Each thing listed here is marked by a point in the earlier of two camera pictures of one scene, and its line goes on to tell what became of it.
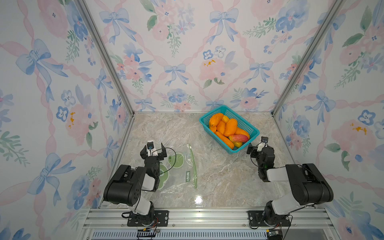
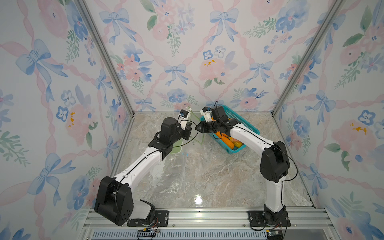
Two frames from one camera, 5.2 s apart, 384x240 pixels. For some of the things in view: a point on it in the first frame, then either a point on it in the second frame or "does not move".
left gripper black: (162, 154) -> (186, 131)
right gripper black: (254, 150) -> (203, 128)
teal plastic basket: (241, 123) does not move
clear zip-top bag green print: (178, 169) -> (183, 146)
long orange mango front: (226, 140) does not move
